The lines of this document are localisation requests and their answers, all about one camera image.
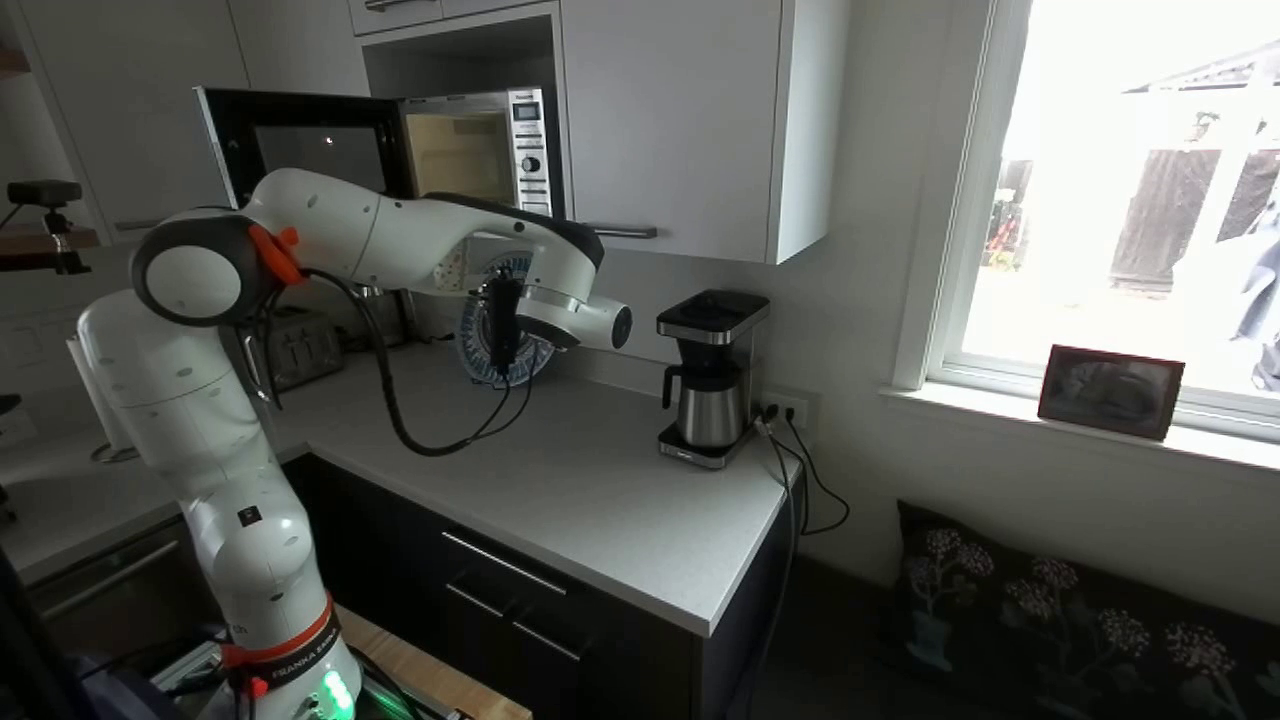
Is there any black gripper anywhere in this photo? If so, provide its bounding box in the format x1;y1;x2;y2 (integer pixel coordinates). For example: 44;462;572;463
454;292;491;345

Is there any blue patterned decorative plate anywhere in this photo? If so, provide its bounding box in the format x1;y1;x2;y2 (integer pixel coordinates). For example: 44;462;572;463
454;286;563;391

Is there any silver microwave oven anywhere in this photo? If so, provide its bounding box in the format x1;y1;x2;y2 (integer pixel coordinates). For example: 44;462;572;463
396;85;563;225

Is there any grey patterned box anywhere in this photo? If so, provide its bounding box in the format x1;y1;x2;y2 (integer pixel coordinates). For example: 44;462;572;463
263;309;350;391

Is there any black steel coffee maker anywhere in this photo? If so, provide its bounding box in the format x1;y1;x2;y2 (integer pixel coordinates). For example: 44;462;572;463
653;290;772;471

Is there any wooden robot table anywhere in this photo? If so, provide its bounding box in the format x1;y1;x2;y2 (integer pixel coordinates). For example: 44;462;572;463
332;604;534;720

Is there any dark base cabinet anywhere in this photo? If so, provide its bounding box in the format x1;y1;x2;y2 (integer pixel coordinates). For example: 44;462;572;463
271;453;802;720

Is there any dark framed picture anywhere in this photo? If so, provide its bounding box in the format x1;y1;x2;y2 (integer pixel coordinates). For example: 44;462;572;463
1035;339;1188;445

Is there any dark floral cushion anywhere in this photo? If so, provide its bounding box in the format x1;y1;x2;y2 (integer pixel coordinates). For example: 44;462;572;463
890;496;1280;720

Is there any white framed window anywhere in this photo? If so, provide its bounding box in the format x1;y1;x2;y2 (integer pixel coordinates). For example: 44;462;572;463
890;0;1280;445

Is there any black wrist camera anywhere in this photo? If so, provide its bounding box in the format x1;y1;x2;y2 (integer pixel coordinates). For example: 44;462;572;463
479;266;532;380

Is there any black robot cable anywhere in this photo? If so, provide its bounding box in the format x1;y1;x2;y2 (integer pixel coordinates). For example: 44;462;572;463
300;266;534;462

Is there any steel drawer handle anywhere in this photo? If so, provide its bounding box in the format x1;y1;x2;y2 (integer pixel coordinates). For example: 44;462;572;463
442;579;587;669
439;529;572;602

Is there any white wall outlet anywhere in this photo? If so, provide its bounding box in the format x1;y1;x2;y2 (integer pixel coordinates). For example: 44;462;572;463
752;388;815;434

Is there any black power cord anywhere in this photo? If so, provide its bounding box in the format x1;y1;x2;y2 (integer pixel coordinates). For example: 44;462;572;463
757;396;855;542

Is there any black camera on stand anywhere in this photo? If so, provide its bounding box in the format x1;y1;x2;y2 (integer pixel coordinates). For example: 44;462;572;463
2;176;88;215

